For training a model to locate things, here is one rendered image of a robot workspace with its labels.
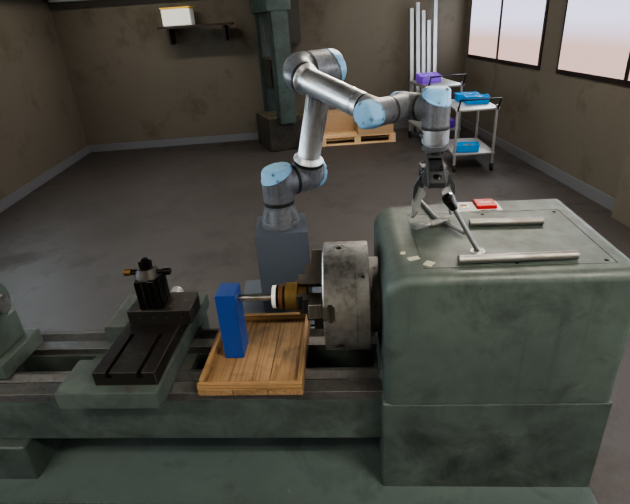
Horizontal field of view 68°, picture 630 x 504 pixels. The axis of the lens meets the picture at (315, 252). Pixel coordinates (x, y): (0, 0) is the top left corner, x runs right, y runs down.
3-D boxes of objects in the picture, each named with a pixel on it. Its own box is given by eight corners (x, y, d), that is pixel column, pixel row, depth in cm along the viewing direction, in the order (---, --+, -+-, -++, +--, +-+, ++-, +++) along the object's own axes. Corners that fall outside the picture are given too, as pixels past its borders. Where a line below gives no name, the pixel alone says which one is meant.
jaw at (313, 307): (335, 290, 135) (334, 304, 123) (336, 306, 136) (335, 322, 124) (297, 291, 136) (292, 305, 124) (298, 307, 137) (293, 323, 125)
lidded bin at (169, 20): (196, 24, 736) (193, 6, 725) (192, 24, 703) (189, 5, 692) (167, 26, 735) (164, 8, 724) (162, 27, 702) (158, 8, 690)
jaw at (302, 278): (336, 286, 142) (335, 248, 145) (335, 282, 137) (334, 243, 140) (299, 287, 142) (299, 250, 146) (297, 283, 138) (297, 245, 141)
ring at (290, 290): (308, 274, 141) (277, 275, 142) (305, 290, 133) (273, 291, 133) (310, 300, 145) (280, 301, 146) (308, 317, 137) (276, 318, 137)
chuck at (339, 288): (356, 307, 159) (353, 223, 144) (359, 373, 131) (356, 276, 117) (329, 308, 160) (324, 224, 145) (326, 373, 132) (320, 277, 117)
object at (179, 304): (201, 306, 158) (198, 293, 156) (192, 323, 149) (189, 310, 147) (141, 307, 160) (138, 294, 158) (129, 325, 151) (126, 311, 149)
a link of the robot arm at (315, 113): (279, 185, 188) (295, 44, 153) (309, 176, 196) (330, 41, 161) (297, 201, 182) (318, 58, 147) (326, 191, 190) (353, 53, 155)
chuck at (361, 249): (366, 307, 159) (365, 222, 144) (371, 372, 131) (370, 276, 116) (356, 307, 159) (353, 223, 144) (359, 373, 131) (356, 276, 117)
